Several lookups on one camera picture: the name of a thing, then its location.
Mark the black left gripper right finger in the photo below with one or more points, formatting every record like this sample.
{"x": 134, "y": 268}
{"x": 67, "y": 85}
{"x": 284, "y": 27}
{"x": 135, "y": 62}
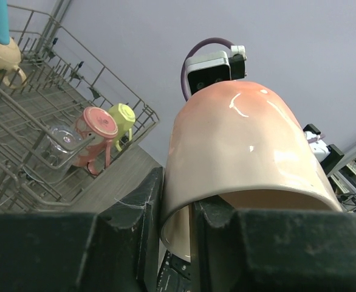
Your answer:
{"x": 271, "y": 250}

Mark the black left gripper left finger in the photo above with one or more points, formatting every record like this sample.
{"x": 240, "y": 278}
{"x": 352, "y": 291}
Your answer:
{"x": 116, "y": 250}

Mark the peach pink mug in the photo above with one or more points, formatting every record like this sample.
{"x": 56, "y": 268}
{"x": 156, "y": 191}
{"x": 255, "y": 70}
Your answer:
{"x": 239, "y": 141}

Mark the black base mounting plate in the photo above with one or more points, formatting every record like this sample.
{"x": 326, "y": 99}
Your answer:
{"x": 174, "y": 275}

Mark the clear glass cup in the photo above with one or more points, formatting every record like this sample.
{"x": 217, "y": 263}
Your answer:
{"x": 53, "y": 154}

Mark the yellow-green mug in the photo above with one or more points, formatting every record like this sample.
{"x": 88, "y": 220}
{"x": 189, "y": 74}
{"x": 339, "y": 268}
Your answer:
{"x": 124, "y": 117}

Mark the beige round mug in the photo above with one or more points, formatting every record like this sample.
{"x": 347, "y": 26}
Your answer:
{"x": 10, "y": 58}

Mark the grey wire dish rack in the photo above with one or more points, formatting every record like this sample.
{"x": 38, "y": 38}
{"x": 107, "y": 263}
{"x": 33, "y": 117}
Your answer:
{"x": 63, "y": 78}

